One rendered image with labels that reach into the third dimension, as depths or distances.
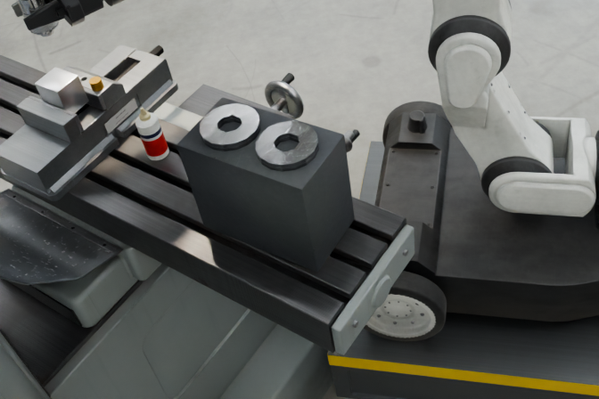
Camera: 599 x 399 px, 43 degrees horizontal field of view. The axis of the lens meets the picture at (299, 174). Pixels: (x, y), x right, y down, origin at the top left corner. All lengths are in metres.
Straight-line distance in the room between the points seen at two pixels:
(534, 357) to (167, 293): 0.77
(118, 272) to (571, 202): 0.89
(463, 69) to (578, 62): 1.71
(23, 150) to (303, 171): 0.58
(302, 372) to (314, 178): 0.98
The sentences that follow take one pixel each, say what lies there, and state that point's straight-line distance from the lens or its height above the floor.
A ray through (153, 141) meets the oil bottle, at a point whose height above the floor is 0.98.
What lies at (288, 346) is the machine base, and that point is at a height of 0.20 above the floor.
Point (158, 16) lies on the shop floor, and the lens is 3.58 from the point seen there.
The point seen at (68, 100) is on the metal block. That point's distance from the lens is 1.40.
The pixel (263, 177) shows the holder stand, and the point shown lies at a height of 1.12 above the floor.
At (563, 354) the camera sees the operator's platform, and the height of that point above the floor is 0.40.
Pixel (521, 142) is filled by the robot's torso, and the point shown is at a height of 0.79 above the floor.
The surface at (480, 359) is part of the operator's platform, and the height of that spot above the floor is 0.40.
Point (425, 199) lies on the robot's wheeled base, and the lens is 1.70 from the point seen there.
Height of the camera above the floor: 1.85
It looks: 45 degrees down
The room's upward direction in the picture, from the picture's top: 11 degrees counter-clockwise
